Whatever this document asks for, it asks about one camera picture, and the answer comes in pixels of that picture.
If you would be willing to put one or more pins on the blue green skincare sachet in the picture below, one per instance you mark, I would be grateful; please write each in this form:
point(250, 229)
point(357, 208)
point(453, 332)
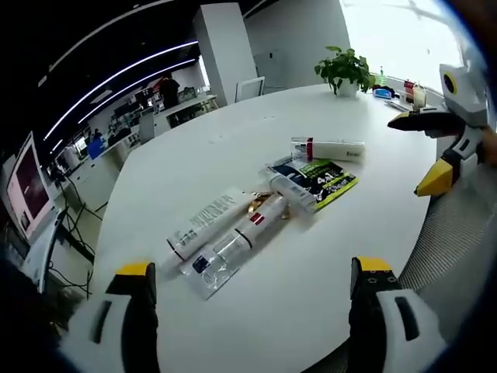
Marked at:
point(330, 180)

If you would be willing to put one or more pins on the large white skincare tube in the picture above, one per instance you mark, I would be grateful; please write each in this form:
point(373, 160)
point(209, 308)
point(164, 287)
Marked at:
point(209, 223)

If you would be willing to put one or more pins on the green potted plant white pot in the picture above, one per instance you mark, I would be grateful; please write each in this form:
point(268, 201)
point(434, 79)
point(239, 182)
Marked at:
point(345, 72)

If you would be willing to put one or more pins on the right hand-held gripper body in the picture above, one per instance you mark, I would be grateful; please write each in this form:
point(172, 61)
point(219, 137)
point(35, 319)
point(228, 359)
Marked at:
point(464, 93)

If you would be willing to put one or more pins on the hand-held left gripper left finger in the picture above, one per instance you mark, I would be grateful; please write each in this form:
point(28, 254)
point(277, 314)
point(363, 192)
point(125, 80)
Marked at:
point(116, 322)

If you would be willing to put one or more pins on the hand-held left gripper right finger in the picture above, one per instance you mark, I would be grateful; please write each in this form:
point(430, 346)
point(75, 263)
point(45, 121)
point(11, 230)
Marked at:
point(382, 311)

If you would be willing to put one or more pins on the cream jar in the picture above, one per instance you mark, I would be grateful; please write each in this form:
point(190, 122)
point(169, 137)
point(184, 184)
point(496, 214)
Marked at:
point(420, 96)

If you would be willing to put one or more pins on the white red-band skincare tube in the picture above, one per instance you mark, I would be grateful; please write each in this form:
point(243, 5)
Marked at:
point(334, 149)

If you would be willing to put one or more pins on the white red-label skincare bottle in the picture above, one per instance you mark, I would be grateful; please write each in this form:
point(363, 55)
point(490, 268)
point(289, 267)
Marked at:
point(254, 223)

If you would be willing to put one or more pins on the gold foil skincare packet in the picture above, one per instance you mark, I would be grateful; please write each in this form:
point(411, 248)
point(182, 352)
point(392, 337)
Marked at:
point(251, 202)

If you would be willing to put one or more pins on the person's right hand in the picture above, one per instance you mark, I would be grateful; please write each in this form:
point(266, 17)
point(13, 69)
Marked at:
point(490, 149)

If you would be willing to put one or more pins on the clear plastic skincare packet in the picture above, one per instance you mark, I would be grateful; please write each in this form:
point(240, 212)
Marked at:
point(211, 272)

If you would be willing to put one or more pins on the small white skincare bottle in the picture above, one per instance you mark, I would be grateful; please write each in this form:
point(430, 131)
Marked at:
point(293, 192)

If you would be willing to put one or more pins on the red container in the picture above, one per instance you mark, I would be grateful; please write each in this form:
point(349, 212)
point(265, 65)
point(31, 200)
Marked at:
point(408, 85)

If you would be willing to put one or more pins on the white chair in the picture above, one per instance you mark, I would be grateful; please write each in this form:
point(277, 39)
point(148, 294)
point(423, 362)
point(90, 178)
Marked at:
point(250, 88)

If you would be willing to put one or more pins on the blue box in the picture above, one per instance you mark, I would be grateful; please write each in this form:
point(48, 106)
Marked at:
point(383, 93)

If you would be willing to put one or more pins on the computer monitor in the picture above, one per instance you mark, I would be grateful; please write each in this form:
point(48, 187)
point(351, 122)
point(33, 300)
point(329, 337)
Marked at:
point(29, 186)

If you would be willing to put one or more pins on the grey mesh chair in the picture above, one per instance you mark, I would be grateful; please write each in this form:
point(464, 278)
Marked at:
point(450, 241)

